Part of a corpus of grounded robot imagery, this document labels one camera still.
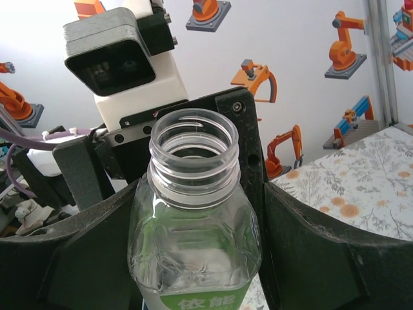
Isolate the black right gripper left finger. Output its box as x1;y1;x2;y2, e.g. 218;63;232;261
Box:
0;176;148;310

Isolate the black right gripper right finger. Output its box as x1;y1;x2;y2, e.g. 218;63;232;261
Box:
261;182;413;310

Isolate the clear bottle with green label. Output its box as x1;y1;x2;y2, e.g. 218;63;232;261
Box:
127;108;263;310

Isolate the crumpled beige cloth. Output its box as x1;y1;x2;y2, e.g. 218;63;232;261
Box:
12;198;55;235

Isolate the floral patterned table cover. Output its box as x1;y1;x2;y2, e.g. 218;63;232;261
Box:
248;124;413;310

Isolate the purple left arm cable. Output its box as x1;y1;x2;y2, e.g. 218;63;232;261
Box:
0;127;99;198

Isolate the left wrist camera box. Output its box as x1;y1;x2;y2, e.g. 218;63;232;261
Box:
63;6;190;130

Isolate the aluminium frame post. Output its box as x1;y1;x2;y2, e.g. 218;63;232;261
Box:
367;0;403;127

